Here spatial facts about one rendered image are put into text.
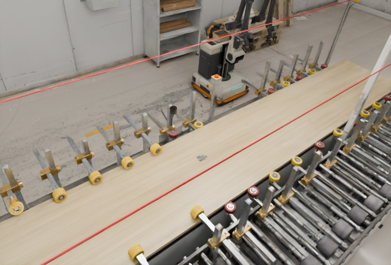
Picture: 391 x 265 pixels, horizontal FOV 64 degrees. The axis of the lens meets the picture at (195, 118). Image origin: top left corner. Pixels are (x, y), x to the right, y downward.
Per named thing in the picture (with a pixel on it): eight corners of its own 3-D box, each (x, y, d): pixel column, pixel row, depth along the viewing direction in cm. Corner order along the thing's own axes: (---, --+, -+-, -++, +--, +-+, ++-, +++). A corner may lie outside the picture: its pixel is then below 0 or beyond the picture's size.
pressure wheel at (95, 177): (91, 170, 215) (100, 170, 221) (86, 180, 217) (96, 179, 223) (95, 176, 212) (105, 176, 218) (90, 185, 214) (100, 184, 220)
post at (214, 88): (207, 120, 314) (212, 82, 286) (211, 119, 316) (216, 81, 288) (210, 123, 311) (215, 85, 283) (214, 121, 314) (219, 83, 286)
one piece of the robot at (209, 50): (195, 80, 473) (200, 27, 421) (221, 70, 501) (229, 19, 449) (210, 89, 454) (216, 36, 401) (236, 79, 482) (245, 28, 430)
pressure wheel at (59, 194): (67, 189, 210) (57, 198, 209) (59, 186, 203) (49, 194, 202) (70, 195, 206) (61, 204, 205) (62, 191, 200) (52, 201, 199)
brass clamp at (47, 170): (39, 175, 218) (37, 170, 215) (59, 167, 225) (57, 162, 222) (42, 181, 215) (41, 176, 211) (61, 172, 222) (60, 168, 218)
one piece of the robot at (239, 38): (230, 46, 408) (232, 30, 395) (244, 41, 422) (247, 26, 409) (238, 51, 399) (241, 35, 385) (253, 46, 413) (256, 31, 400)
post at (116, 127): (117, 164, 262) (112, 120, 232) (121, 162, 264) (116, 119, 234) (119, 167, 260) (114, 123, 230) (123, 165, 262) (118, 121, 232)
